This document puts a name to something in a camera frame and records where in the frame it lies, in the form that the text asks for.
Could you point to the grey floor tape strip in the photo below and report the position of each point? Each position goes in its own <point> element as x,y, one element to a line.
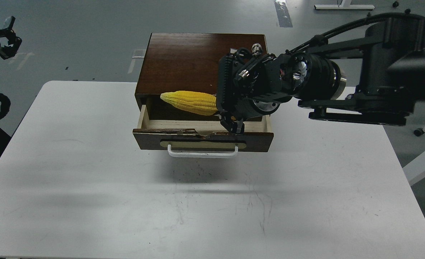
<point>282,13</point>

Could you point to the dark brown wooden cabinet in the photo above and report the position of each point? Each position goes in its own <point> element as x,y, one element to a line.
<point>186,61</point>

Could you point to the wooden drawer with white handle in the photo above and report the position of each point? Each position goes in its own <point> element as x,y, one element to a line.
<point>163,127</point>

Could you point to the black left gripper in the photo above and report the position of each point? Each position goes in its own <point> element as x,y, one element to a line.
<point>13,42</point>

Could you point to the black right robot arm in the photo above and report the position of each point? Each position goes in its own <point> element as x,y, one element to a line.
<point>369,71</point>

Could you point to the yellow corn cob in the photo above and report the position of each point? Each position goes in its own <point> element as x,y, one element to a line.
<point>193,102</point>

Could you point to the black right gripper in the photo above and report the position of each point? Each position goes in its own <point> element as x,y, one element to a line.
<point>251,85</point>

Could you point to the white desk leg base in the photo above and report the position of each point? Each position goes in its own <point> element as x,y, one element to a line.
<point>344,5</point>

